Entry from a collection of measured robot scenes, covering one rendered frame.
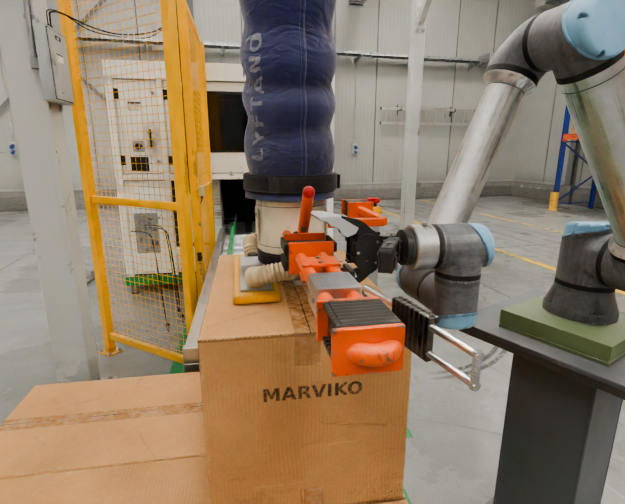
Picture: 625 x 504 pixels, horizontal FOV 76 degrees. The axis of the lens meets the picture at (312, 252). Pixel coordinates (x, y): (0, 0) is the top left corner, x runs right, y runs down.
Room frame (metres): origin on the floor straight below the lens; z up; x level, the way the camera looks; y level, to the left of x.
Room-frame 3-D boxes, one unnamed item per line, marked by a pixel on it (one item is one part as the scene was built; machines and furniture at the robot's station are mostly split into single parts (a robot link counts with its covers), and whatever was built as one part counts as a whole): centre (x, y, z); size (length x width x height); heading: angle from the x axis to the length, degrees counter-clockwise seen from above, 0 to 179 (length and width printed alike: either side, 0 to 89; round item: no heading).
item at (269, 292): (0.98, 0.15, 0.97); 0.34 x 0.10 x 0.05; 10
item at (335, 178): (0.99, 0.05, 1.19); 0.23 x 0.23 x 0.04
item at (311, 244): (0.75, 0.01, 1.08); 0.10 x 0.08 x 0.06; 100
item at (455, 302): (0.81, -0.30, 0.96); 0.12 x 0.09 x 0.12; 16
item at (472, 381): (0.47, -0.10, 1.07); 0.31 x 0.03 x 0.05; 23
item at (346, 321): (0.40, -0.05, 1.07); 0.08 x 0.07 x 0.05; 10
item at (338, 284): (0.53, -0.03, 1.07); 0.07 x 0.07 x 0.04; 10
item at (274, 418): (0.97, 0.05, 0.74); 0.60 x 0.40 x 0.40; 9
